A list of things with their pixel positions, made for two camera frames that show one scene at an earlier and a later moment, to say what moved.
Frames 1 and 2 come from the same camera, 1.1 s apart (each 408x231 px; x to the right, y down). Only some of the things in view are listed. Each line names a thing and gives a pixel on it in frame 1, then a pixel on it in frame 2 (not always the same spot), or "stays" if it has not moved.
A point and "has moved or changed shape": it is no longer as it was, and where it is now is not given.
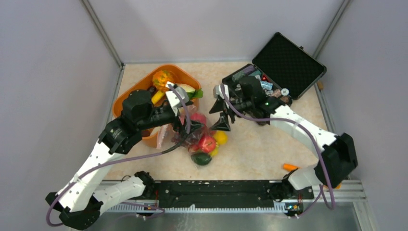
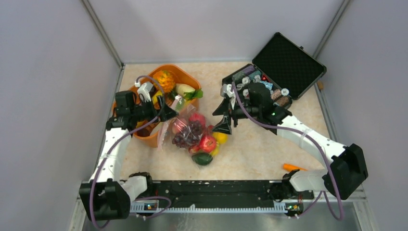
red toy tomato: (207, 144) stays
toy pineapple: (160, 79) stays
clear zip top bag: (193, 132) stays
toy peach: (199, 117) has moved or changed shape
